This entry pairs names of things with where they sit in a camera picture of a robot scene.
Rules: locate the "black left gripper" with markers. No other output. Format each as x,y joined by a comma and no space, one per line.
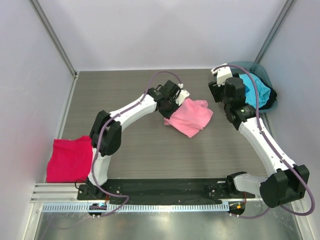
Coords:
167,107

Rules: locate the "magenta folded t shirt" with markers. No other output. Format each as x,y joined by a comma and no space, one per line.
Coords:
70,161

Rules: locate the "cyan t shirt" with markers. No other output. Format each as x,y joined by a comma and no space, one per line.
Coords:
250,94

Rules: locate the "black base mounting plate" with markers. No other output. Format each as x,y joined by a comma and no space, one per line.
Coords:
199,188

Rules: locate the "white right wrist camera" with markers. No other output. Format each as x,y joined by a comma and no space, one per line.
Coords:
222,73

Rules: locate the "light pink t shirt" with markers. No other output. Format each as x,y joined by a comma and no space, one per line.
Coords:
191,117

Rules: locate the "black t shirt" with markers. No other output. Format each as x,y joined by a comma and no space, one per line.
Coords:
272,96

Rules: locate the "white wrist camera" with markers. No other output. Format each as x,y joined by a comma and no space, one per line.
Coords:
222,73
182,94

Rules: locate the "aluminium frame rail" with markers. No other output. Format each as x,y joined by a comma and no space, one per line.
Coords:
64,192

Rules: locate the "aluminium corner post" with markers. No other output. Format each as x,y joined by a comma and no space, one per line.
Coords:
276,26
53,36

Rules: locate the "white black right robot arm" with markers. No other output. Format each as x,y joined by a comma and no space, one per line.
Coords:
285,181

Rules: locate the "right aluminium corner post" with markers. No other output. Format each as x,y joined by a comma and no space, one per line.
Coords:
276,26

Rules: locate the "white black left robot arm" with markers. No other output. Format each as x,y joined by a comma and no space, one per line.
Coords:
106,132

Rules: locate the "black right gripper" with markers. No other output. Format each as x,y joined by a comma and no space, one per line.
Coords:
214,90

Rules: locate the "slotted white cable duct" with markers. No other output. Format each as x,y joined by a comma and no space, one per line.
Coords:
86,207

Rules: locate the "left aluminium corner post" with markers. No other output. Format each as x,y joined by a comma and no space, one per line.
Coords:
53,36

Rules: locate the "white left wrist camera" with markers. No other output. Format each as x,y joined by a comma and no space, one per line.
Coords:
182,94

